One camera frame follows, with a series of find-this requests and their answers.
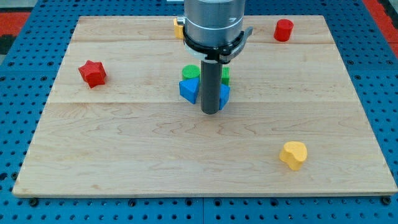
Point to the red cylinder block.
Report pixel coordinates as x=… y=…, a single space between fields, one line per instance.
x=283 y=30

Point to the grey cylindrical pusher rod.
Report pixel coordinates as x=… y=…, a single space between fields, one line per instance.
x=210 y=87

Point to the red star block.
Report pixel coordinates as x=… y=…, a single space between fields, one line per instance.
x=92 y=73

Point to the green cylinder block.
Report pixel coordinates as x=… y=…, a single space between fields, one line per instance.
x=190 y=71

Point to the blue triangle block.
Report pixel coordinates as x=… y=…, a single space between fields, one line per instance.
x=189 y=88

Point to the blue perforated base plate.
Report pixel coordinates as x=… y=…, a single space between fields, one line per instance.
x=31 y=65

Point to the green star block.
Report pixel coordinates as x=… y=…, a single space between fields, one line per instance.
x=225 y=77

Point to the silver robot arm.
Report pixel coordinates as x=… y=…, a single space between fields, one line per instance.
x=213 y=21

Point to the blue cube block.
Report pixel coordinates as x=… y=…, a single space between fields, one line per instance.
x=224 y=96

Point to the wooden board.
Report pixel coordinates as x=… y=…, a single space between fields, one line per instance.
x=135 y=136

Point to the yellow hexagon block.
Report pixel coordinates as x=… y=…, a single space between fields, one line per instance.
x=178 y=30

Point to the yellow heart block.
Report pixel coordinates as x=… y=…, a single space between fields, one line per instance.
x=294 y=154

